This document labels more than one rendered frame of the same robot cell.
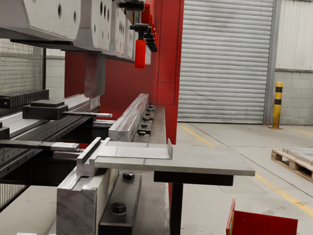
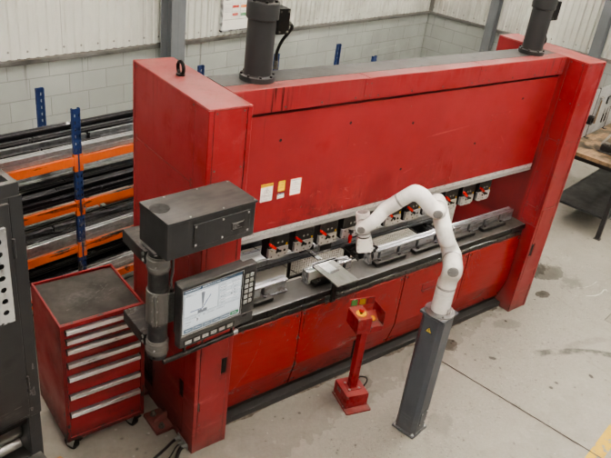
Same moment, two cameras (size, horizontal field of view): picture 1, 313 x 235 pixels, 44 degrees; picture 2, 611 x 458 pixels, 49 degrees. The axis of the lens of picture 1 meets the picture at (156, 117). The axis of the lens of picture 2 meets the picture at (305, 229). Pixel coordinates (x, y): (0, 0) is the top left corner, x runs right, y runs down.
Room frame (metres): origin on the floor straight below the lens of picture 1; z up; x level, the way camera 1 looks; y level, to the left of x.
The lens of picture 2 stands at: (-2.00, -2.75, 3.40)
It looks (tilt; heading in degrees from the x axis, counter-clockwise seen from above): 29 degrees down; 49
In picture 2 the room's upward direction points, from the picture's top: 8 degrees clockwise
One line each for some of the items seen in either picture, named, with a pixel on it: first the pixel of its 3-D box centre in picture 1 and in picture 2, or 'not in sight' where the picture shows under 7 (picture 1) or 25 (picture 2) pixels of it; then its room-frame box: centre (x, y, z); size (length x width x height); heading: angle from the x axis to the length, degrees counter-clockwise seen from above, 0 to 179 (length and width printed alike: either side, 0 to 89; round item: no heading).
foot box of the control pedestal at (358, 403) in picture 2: not in sight; (352, 394); (0.83, -0.29, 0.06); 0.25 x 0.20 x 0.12; 75
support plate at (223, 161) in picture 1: (173, 156); (335, 273); (0.70, -0.03, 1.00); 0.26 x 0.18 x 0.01; 89
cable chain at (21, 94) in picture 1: (25, 97); not in sight; (1.48, 0.51, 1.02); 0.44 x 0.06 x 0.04; 179
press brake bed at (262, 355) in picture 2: not in sight; (381, 308); (1.35, 0.06, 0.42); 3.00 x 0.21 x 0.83; 179
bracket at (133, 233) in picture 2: not in sight; (170, 237); (-0.60, -0.15, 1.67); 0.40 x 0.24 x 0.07; 179
